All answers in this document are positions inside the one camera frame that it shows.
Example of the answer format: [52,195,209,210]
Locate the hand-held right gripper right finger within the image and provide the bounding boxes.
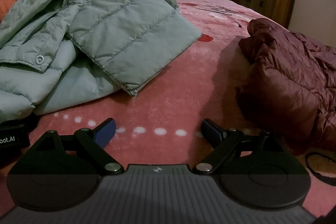
[193,118,289,176]

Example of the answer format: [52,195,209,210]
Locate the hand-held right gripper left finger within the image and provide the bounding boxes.
[29,118,124,176]

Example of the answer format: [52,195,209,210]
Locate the light green puffer jacket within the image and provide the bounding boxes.
[0,0,202,117]

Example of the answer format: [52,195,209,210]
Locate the pink printed bed blanket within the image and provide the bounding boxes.
[0,0,336,216]

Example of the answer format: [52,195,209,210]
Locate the maroon puffer jacket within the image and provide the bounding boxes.
[235,18,336,151]

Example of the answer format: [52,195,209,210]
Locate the black strap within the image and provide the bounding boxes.
[305,153,336,186]

